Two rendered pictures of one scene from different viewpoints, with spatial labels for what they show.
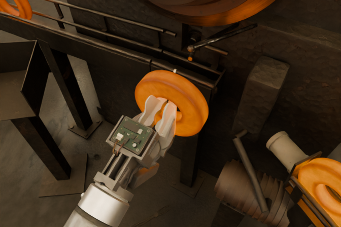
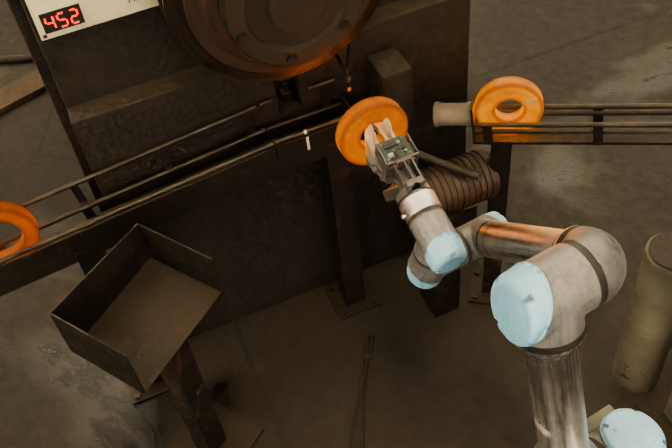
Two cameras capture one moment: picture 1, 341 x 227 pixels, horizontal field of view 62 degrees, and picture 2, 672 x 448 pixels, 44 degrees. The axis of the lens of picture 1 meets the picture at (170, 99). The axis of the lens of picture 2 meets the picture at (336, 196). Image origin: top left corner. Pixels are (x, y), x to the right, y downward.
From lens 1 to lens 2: 1.32 m
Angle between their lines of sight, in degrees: 31
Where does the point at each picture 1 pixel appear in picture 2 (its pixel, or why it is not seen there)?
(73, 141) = (164, 407)
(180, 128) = not seen: hidden behind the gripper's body
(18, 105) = (186, 306)
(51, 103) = (56, 409)
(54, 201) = not seen: outside the picture
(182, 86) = (382, 101)
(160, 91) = (367, 120)
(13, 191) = not seen: outside the picture
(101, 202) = (425, 195)
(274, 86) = (406, 68)
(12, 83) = (140, 303)
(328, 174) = (495, 92)
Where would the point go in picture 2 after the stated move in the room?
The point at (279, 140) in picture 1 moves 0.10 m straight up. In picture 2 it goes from (440, 109) to (441, 76)
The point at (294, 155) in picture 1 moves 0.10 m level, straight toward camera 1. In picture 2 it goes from (461, 108) to (473, 137)
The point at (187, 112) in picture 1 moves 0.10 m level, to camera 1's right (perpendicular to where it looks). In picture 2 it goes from (394, 120) to (420, 93)
